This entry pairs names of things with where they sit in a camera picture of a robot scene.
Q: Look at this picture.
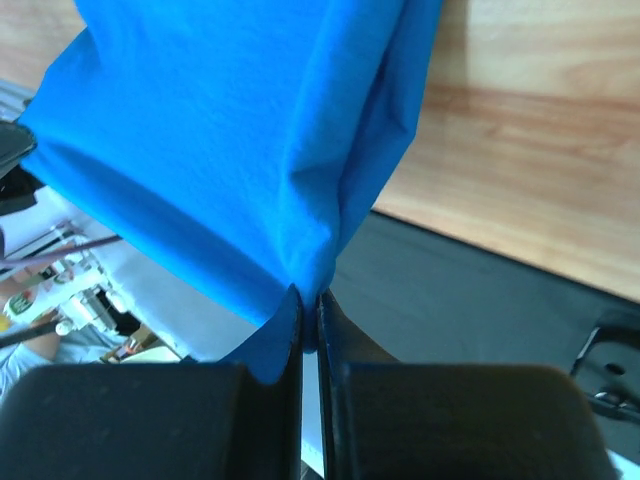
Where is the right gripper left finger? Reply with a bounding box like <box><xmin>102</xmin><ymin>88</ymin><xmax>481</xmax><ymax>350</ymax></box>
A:
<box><xmin>1</xmin><ymin>289</ymin><xmax>302</xmax><ymax>479</ymax></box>

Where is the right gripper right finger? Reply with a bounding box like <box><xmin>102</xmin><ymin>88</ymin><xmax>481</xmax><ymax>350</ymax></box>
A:
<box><xmin>317</xmin><ymin>293</ymin><xmax>617</xmax><ymax>479</ymax></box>

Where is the blue t shirt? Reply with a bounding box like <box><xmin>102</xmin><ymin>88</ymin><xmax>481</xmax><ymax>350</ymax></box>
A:
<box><xmin>19</xmin><ymin>1</ymin><xmax>441</xmax><ymax>352</ymax></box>

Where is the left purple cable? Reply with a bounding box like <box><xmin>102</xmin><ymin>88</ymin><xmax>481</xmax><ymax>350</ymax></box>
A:
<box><xmin>0</xmin><ymin>234</ymin><xmax>124</xmax><ymax>266</ymax></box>

